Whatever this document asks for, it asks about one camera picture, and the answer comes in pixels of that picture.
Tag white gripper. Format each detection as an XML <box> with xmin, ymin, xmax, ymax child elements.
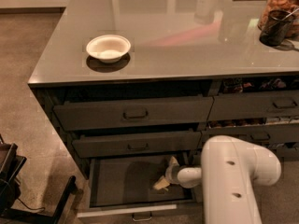
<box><xmin>153</xmin><ymin>156</ymin><xmax>202</xmax><ymax>190</ymax></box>

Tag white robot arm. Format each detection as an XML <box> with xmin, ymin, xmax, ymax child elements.
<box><xmin>153</xmin><ymin>135</ymin><xmax>281</xmax><ymax>224</ymax></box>

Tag open bottom left drawer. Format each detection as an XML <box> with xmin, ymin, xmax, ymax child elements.
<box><xmin>78</xmin><ymin>152</ymin><xmax>202</xmax><ymax>224</ymax></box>

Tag middle left drawer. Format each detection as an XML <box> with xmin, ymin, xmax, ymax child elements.
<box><xmin>72</xmin><ymin>131</ymin><xmax>201</xmax><ymax>158</ymax></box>

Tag top left drawer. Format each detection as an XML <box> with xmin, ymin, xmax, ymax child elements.
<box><xmin>53</xmin><ymin>96</ymin><xmax>213</xmax><ymax>131</ymax></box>

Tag middle right drawer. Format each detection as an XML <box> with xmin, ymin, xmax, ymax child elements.
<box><xmin>201</xmin><ymin>123</ymin><xmax>299</xmax><ymax>146</ymax></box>

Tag top right drawer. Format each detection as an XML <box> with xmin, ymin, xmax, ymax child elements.
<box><xmin>208</xmin><ymin>91</ymin><xmax>299</xmax><ymax>120</ymax></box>

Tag dark kitchen island cabinet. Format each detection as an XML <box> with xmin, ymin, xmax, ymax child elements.
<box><xmin>29</xmin><ymin>0</ymin><xmax>299</xmax><ymax>173</ymax></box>

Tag white paper bowl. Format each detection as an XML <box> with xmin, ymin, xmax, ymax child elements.
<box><xmin>86</xmin><ymin>35</ymin><xmax>131</xmax><ymax>63</ymax></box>

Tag black mesh cup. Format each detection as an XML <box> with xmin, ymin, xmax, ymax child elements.
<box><xmin>259</xmin><ymin>10</ymin><xmax>295</xmax><ymax>47</ymax></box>

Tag glass jar of snacks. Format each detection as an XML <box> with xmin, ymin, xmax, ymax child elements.
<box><xmin>258</xmin><ymin>0</ymin><xmax>299</xmax><ymax>38</ymax></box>

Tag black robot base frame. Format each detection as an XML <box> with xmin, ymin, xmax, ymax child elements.
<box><xmin>0</xmin><ymin>135</ymin><xmax>77</xmax><ymax>224</ymax></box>

